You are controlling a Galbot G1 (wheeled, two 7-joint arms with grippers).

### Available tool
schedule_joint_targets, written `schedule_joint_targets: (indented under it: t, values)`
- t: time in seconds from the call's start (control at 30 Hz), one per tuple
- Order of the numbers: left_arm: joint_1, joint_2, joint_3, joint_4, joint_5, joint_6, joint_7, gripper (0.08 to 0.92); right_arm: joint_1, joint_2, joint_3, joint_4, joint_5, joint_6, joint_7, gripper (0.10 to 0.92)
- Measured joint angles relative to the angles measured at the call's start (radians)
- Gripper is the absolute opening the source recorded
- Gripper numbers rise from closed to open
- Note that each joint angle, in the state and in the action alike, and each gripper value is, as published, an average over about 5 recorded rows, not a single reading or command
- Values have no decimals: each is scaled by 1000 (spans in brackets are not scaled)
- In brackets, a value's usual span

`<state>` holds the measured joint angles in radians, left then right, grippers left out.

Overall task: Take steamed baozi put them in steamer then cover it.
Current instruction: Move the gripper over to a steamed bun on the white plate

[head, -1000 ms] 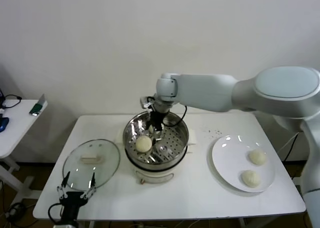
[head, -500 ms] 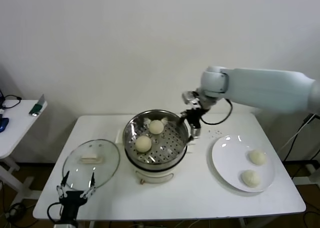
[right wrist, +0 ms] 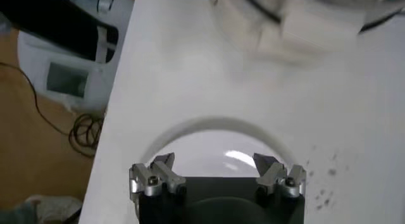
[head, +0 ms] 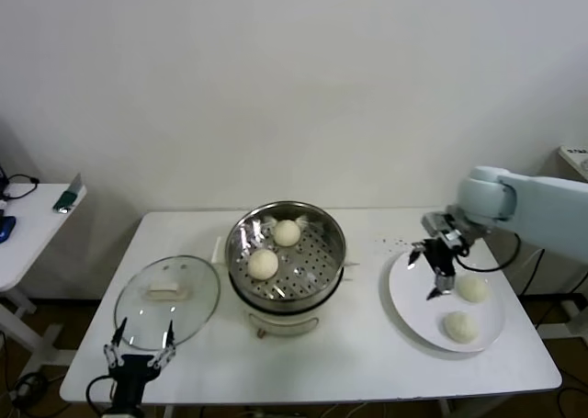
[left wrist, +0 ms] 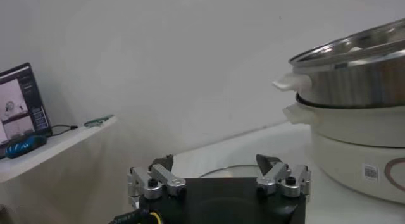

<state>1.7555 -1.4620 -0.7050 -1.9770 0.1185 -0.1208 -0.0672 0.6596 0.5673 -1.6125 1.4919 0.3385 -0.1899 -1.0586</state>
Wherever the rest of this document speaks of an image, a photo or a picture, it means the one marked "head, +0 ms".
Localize blue object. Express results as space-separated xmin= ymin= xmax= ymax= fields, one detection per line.
xmin=0 ymin=215 xmax=18 ymax=243

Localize glass lid with beige handle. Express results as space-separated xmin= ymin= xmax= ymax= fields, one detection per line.
xmin=113 ymin=254 xmax=221 ymax=350

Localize white side table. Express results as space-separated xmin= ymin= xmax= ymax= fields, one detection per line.
xmin=0 ymin=182 xmax=88 ymax=382

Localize green and white small device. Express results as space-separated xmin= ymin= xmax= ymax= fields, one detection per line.
xmin=53 ymin=173 xmax=88 ymax=214

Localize white electric cooker base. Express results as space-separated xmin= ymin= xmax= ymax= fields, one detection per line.
xmin=213 ymin=235 xmax=362 ymax=341

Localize large white plate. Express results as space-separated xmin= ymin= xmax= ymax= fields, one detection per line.
xmin=379 ymin=247 xmax=507 ymax=356

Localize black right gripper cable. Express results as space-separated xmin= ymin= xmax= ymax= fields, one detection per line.
xmin=454 ymin=232 xmax=523 ymax=273

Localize steel perforated steamer basket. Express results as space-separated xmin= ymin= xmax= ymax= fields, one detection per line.
xmin=225 ymin=200 xmax=348 ymax=310

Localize black cable on side table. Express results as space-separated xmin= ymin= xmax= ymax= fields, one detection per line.
xmin=0 ymin=163 xmax=41 ymax=203

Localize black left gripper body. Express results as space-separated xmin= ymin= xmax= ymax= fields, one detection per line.
xmin=109 ymin=353 xmax=161 ymax=409

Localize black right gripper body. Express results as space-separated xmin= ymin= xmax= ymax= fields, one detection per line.
xmin=422 ymin=238 xmax=458 ymax=277

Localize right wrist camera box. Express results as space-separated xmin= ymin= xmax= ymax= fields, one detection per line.
xmin=422 ymin=211 xmax=456 ymax=235

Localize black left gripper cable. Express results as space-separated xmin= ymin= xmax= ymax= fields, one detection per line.
xmin=85 ymin=375 xmax=119 ymax=410

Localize white stand base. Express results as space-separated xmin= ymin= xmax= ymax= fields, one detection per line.
xmin=535 ymin=293 xmax=588 ymax=341

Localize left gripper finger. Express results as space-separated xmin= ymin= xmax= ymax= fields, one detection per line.
xmin=151 ymin=319 xmax=177 ymax=368
xmin=103 ymin=316 xmax=129 ymax=368

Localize white steamed baozi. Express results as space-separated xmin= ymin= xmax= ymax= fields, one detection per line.
xmin=442 ymin=311 xmax=481 ymax=345
xmin=247 ymin=249 xmax=280 ymax=281
xmin=274 ymin=219 xmax=302 ymax=248
xmin=457 ymin=276 xmax=491 ymax=304

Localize black floor cables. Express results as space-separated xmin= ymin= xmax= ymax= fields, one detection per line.
xmin=0 ymin=330 xmax=70 ymax=414

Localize dark crumbs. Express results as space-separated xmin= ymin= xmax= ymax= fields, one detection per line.
xmin=374 ymin=236 xmax=410 ymax=254

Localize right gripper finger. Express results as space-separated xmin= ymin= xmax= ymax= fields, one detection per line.
xmin=407 ymin=242 xmax=428 ymax=266
xmin=425 ymin=273 xmax=457 ymax=301

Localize white cabinet with label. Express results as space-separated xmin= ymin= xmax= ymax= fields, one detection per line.
xmin=558 ymin=145 xmax=588 ymax=180

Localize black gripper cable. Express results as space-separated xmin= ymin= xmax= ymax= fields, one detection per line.
xmin=85 ymin=375 xmax=119 ymax=410
xmin=454 ymin=232 xmax=523 ymax=273

